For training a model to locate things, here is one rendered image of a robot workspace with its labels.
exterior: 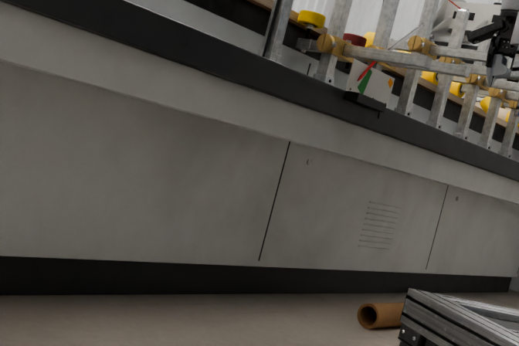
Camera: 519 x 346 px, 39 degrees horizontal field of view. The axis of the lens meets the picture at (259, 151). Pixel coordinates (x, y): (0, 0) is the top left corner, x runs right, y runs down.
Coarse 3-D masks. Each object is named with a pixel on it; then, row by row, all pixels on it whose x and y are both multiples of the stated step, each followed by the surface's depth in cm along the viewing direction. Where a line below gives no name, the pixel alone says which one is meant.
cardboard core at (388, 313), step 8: (368, 304) 237; (376, 304) 238; (384, 304) 242; (392, 304) 246; (400, 304) 250; (360, 312) 238; (368, 312) 243; (376, 312) 235; (384, 312) 237; (392, 312) 242; (400, 312) 246; (360, 320) 238; (368, 320) 242; (376, 320) 234; (384, 320) 237; (392, 320) 242; (368, 328) 236
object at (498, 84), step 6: (438, 78) 301; (456, 78) 295; (462, 78) 294; (486, 78) 288; (486, 84) 287; (498, 84) 284; (504, 84) 283; (510, 84) 281; (516, 84) 280; (516, 90) 280
